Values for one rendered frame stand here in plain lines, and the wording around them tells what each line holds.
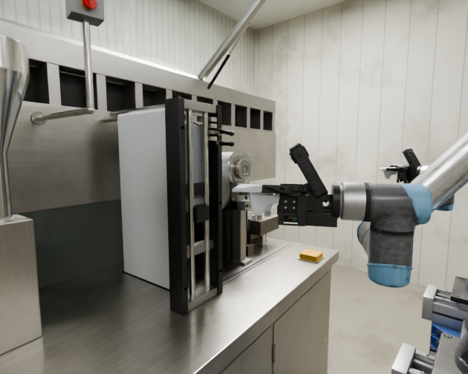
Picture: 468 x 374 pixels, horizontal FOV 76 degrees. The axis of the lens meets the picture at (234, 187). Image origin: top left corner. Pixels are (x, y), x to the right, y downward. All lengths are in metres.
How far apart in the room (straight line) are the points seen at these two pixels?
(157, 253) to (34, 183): 0.41
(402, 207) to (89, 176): 0.92
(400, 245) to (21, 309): 0.77
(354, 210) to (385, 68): 3.04
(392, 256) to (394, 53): 3.08
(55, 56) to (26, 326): 0.75
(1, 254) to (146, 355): 0.36
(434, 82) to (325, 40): 1.24
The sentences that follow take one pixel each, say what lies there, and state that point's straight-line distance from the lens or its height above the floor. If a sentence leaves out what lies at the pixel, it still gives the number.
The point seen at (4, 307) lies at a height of 1.00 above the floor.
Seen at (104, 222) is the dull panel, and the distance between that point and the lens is 1.16.
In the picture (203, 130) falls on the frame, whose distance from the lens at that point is 0.81.
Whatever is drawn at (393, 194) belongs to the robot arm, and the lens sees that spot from 0.60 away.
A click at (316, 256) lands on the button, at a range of 1.19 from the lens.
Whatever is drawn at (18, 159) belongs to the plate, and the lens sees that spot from 1.03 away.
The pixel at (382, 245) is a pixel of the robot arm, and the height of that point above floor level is 1.14.
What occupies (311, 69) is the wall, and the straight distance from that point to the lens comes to 3.87.
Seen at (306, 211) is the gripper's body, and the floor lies 1.20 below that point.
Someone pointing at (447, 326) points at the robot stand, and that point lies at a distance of 1.43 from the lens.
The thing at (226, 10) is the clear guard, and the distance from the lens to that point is 1.37.
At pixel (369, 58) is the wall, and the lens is 3.64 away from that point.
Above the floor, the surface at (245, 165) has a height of 1.26.
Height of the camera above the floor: 1.31
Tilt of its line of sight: 7 degrees down
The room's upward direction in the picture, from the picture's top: straight up
